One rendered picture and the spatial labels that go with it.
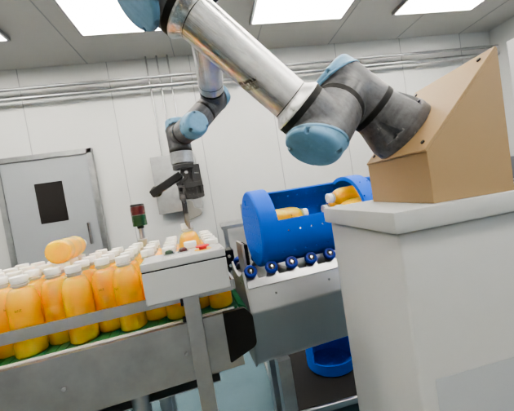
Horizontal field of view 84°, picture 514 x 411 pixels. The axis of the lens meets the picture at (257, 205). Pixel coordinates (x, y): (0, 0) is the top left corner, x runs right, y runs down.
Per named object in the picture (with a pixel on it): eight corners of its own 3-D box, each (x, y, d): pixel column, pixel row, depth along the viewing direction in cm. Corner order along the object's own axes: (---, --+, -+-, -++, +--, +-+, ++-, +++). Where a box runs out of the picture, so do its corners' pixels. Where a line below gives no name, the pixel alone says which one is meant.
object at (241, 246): (253, 276, 103) (247, 242, 102) (246, 278, 102) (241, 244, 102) (246, 271, 112) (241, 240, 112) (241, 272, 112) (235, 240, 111)
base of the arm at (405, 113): (443, 93, 60) (406, 64, 59) (405, 151, 59) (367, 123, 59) (400, 116, 75) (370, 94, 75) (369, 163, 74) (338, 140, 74)
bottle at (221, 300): (234, 298, 92) (224, 240, 91) (231, 307, 85) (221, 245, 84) (212, 301, 92) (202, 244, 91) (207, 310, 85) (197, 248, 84)
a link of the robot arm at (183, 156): (169, 152, 91) (170, 156, 99) (171, 165, 92) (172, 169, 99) (192, 148, 93) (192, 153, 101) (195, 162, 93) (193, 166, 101)
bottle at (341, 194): (377, 198, 118) (337, 205, 113) (366, 199, 124) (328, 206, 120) (374, 181, 117) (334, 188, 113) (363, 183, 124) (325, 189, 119)
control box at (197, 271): (231, 287, 71) (224, 246, 71) (146, 307, 66) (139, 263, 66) (224, 277, 81) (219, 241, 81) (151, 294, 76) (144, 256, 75)
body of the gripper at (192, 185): (205, 197, 94) (198, 161, 94) (178, 202, 92) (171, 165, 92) (203, 198, 102) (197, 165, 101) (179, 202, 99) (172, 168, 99)
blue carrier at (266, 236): (470, 227, 117) (462, 157, 115) (268, 275, 95) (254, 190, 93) (414, 223, 144) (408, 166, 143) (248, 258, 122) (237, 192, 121)
